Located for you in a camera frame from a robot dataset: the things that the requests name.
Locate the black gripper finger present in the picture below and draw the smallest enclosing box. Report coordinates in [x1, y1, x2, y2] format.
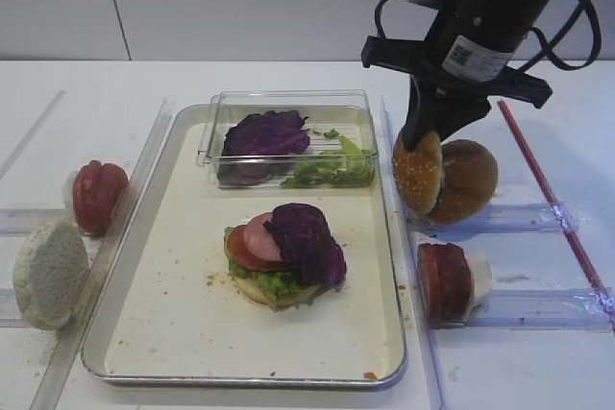
[439, 94, 491, 141]
[401, 76, 442, 150]

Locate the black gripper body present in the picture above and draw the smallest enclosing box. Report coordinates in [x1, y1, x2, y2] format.
[361, 6, 553, 110]

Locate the sesame top bun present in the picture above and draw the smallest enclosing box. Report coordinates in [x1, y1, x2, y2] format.
[392, 132, 443, 215]

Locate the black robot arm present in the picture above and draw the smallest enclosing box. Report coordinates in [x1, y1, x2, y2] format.
[361, 0, 553, 150]

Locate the green lettuce in container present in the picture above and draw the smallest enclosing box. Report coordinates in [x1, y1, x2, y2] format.
[281, 129, 375, 188]

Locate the red meat slices right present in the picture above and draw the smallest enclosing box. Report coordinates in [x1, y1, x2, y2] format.
[417, 243, 473, 324]

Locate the pink meat slice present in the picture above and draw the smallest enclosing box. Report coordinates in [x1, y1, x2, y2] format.
[244, 212, 283, 262]

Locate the green lettuce on burger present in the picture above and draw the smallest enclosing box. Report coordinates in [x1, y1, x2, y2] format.
[224, 225, 321, 310]

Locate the red tomato slices left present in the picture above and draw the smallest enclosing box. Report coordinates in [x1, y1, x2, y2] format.
[71, 160, 129, 236]

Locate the brown bun right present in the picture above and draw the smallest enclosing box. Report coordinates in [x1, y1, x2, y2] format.
[427, 139, 499, 225]

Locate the clear plastic container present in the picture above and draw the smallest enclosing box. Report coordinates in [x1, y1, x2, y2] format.
[197, 89, 378, 188]

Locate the white pusher block right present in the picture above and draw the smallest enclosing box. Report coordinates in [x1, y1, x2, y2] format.
[469, 253, 493, 315]

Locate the purple cabbage in container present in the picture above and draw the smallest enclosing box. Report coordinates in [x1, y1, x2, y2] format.
[222, 110, 310, 157]

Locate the purple cabbage on burger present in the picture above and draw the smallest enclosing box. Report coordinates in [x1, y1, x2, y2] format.
[263, 203, 347, 286]

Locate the red thin strip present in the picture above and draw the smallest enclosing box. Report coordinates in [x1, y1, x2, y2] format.
[497, 100, 614, 329]

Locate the bottom bun on tray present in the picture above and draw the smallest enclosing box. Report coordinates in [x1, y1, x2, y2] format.
[233, 272, 325, 310]

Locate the clear long divider strip right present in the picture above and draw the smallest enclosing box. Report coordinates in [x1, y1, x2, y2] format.
[376, 98, 448, 409]

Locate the silver metal tray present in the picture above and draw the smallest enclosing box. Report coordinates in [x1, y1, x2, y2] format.
[82, 105, 406, 389]

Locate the clear thin strip far left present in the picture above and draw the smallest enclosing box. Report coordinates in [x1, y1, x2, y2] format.
[0, 89, 66, 179]

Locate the pale bun half left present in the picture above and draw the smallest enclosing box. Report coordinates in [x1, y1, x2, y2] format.
[12, 219, 89, 330]

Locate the clear rail track upper right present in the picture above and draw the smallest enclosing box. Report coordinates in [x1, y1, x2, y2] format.
[406, 203, 578, 234]

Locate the clear rail track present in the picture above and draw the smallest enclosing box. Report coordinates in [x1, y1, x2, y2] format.
[406, 203, 578, 234]
[0, 289, 30, 328]
[427, 287, 615, 332]
[0, 208, 76, 237]

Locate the black cable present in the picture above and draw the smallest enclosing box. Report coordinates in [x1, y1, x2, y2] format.
[373, 0, 615, 73]

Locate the clear rail track lower right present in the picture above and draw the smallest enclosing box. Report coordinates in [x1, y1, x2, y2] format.
[427, 287, 615, 332]

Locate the clear rail track upper left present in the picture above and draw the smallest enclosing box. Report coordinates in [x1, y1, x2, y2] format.
[0, 208, 76, 237]

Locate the clear rail track lower left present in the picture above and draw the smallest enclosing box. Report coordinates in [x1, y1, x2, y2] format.
[0, 289, 30, 328]

